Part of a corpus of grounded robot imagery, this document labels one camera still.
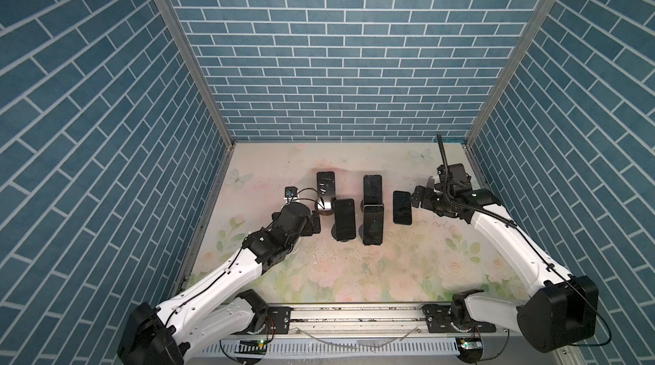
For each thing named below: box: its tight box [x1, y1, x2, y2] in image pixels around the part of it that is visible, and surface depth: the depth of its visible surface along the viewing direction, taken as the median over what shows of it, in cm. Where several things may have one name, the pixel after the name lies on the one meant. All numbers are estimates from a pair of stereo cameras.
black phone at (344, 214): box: [333, 198, 356, 242], surface depth 87 cm
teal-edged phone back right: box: [363, 173, 383, 206], surface depth 94 cm
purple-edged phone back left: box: [316, 171, 337, 211], surface depth 96 cm
